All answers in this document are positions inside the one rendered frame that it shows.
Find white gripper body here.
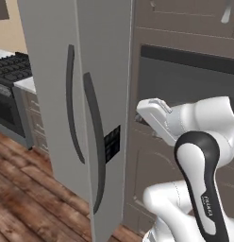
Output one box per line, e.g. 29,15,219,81
136,97,178,147

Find dark range hood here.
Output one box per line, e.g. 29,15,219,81
0,0,10,21

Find grey-brown drawer cabinet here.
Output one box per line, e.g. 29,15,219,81
22,91,50,156

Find dark curved fridge handle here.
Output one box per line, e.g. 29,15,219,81
65,43,86,164
82,72,107,216

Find grey fridge door with dispenser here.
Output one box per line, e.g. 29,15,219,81
75,0,134,242

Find grey-brown upper cupboard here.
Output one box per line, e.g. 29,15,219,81
133,0,234,40

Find black and steel stove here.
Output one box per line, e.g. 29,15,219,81
0,51,34,149

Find dark built-in wall oven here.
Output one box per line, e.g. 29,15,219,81
135,43,234,127

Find silver cupboard handle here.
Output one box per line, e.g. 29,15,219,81
220,0,234,25

